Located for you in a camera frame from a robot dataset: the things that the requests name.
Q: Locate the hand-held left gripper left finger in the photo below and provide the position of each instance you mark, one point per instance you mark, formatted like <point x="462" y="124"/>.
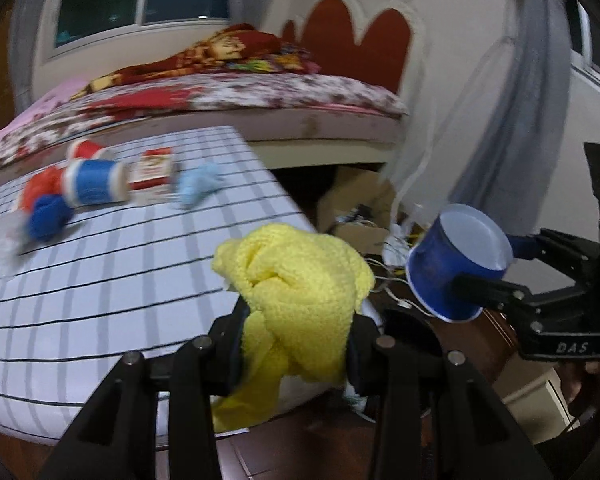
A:
<point x="234" y="345"/>

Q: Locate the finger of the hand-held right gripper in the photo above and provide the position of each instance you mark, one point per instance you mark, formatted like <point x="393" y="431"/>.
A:
<point x="550" y="247"/>
<point x="495" y="292"/>

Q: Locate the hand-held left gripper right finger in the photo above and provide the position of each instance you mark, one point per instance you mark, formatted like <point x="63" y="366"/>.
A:
<point x="356" y="360"/>

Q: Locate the blue paper cup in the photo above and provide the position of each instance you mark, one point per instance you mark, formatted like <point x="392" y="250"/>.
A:
<point x="445" y="270"/>
<point x="95" y="182"/>

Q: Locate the yellow fluffy cloth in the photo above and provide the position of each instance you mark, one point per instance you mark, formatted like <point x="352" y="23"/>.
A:
<point x="300" y="290"/>

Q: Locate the white checkered tablecloth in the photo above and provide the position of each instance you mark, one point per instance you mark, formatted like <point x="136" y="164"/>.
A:
<point x="130" y="285"/>

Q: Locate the small cardboard box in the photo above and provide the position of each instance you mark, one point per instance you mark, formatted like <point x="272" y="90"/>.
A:
<point x="362" y="235"/>

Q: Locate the light blue fluffy cloth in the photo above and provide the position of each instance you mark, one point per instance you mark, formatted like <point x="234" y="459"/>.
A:
<point x="197" y="185"/>

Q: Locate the large cardboard box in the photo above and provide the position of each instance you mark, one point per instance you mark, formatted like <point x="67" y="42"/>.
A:
<point x="352" y="190"/>

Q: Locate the red and white carton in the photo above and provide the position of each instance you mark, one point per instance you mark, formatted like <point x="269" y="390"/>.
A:
<point x="152" y="175"/>

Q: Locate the side window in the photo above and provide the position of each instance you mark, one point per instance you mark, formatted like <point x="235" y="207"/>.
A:
<point x="587" y="40"/>

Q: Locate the dark blue fluffy cloth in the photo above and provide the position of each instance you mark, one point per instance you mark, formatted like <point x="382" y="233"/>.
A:
<point x="47" y="217"/>

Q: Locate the red paper cup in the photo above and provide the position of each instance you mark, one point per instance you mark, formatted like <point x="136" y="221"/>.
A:
<point x="85" y="150"/>

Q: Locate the red fluffy cloth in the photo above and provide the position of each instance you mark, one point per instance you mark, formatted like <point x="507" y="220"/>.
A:
<point x="42" y="185"/>

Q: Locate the floral bed mattress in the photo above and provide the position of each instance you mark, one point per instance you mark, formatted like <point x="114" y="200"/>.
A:
<point x="280" y="92"/>

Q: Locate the red padded headboard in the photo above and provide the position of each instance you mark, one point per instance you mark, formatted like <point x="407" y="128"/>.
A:
<point x="380" y="45"/>

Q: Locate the red printed blanket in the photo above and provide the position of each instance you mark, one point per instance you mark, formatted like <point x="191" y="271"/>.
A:
<point x="205" y="52"/>

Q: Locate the cream bed frame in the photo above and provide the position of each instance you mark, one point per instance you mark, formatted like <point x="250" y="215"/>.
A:
<point x="330" y="152"/>

